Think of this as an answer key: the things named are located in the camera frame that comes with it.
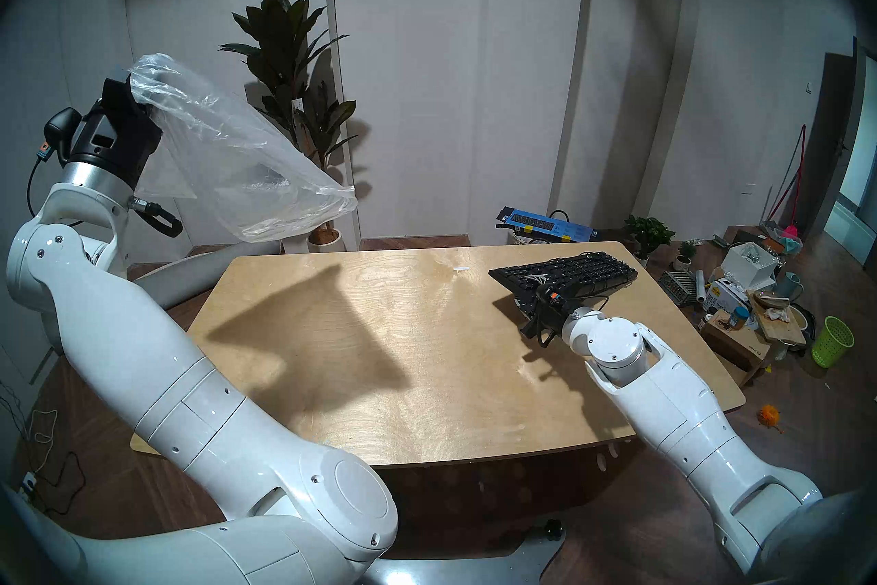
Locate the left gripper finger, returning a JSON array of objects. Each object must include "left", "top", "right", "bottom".
[{"left": 103, "top": 70, "right": 148, "bottom": 118}]

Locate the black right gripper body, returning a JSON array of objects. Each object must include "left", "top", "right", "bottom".
[{"left": 534, "top": 285, "right": 573, "bottom": 327}]

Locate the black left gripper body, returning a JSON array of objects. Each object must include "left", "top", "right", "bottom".
[{"left": 71, "top": 111, "right": 163, "bottom": 188}]

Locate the black keyboard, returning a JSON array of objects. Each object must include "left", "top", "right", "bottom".
[{"left": 488, "top": 251, "right": 639, "bottom": 317}]

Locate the clear plastic bag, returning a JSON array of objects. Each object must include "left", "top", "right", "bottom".
[{"left": 127, "top": 52, "right": 358, "bottom": 243}]

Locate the blue keyboard box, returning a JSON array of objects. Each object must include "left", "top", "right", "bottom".
[{"left": 497, "top": 205, "right": 597, "bottom": 245}]

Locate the small bushy green plant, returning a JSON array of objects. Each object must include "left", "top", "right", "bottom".
[{"left": 625, "top": 216, "right": 676, "bottom": 266}]

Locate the grey dish rack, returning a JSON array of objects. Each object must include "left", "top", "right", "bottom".
[{"left": 663, "top": 268, "right": 696, "bottom": 305}]

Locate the grey rolled mat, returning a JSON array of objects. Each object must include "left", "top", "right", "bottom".
[{"left": 127, "top": 239, "right": 283, "bottom": 312}]

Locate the white yellow carton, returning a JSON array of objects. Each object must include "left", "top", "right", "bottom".
[{"left": 706, "top": 279, "right": 748, "bottom": 317}]

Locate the tall dark leafy plant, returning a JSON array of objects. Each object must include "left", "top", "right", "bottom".
[{"left": 219, "top": 0, "right": 358, "bottom": 235}]

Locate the brown cardboard box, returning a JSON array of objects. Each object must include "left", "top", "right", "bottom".
[{"left": 700, "top": 309, "right": 771, "bottom": 387}]

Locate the dark wooden table base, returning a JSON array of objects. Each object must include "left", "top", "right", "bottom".
[{"left": 384, "top": 447, "right": 645, "bottom": 557}]

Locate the white open box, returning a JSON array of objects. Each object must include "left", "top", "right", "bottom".
[{"left": 723, "top": 242, "right": 782, "bottom": 290}]

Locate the white plant pot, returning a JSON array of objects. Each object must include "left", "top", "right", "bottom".
[{"left": 307, "top": 224, "right": 343, "bottom": 253}]

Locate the wooden board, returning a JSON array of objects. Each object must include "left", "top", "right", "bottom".
[{"left": 750, "top": 292, "right": 808, "bottom": 344}]

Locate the black round pan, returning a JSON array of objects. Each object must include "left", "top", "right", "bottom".
[{"left": 788, "top": 304, "right": 817, "bottom": 351}]

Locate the green plastic basket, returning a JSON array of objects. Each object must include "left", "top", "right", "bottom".
[{"left": 812, "top": 316, "right": 855, "bottom": 368}]

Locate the dark brown open door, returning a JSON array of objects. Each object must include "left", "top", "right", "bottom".
[{"left": 798, "top": 52, "right": 857, "bottom": 235}]

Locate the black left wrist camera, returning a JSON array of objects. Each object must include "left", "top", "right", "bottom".
[{"left": 43, "top": 107, "right": 83, "bottom": 170}]

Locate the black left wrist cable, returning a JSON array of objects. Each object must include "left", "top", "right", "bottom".
[{"left": 127, "top": 196, "right": 184, "bottom": 240}]

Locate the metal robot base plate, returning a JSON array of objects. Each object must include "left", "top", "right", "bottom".
[{"left": 363, "top": 522, "right": 566, "bottom": 585}]

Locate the red handled broom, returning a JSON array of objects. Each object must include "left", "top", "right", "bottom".
[{"left": 767, "top": 124, "right": 808, "bottom": 228}]

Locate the white floor cable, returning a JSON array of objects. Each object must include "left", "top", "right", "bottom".
[{"left": 0, "top": 378, "right": 59, "bottom": 454}]

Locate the black floor cable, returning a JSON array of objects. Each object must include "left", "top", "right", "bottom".
[{"left": 34, "top": 450, "right": 86, "bottom": 512}]

